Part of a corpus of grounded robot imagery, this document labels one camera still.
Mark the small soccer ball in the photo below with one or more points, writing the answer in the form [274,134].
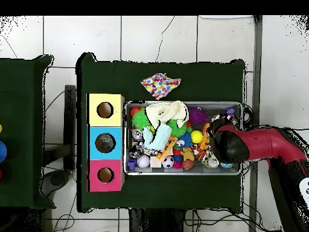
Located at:
[167,162]

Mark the blue round object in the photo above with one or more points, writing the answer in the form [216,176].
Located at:
[2,151]

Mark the side table with green cloth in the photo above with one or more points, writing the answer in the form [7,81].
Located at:
[24,121]

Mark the green spiky ball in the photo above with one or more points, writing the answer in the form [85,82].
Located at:
[141,119]
[177,127]

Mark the purple spiky ball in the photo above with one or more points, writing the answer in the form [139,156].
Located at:
[198,116]

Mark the wooden box with three holes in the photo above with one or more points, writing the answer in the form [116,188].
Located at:
[92,133]

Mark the white baseball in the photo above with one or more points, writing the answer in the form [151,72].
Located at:
[143,161]

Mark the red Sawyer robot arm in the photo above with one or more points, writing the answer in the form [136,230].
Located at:
[260,145]

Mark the cream cloth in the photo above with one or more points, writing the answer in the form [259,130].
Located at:
[164,112]

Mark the yellow ball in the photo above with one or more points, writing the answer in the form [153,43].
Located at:
[196,137]

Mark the polka dot cloth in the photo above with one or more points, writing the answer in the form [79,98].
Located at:
[161,84]

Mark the orange plastic toy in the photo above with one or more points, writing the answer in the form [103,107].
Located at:
[167,148]

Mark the dark green tablecloth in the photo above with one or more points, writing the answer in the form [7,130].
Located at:
[111,77]

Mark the mint green cloth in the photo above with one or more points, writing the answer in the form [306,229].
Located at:
[158,136]

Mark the orange long plastic block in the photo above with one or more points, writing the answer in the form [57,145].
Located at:
[205,137]

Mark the black upright panel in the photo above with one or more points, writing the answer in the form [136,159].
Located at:
[70,125]

